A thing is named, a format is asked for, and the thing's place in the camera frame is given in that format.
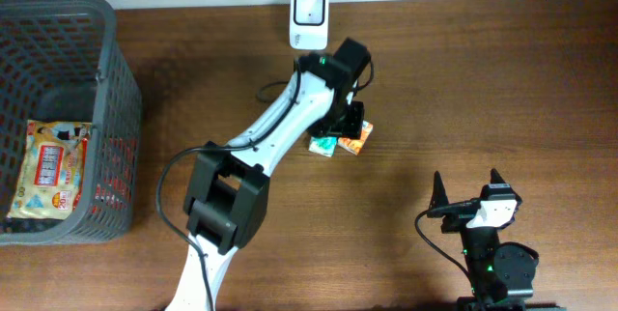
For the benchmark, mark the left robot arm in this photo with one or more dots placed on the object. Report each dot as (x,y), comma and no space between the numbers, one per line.
(227,195)

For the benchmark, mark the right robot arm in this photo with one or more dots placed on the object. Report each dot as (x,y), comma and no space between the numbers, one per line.
(500,274)

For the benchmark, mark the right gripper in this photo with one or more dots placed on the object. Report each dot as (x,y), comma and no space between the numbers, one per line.
(458,214)

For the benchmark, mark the grey plastic basket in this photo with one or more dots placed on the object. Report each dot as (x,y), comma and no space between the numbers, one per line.
(60,62)

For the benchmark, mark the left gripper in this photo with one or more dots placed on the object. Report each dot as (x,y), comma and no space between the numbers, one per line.
(353,128)

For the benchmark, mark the yellow wet wipes pack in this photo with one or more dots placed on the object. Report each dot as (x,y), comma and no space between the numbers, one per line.
(49,184)

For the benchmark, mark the teal tissue pack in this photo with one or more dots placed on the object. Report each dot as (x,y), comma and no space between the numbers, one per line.
(324,146)

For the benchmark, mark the orange tissue pack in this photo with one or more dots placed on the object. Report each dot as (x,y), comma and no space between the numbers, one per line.
(355,146)

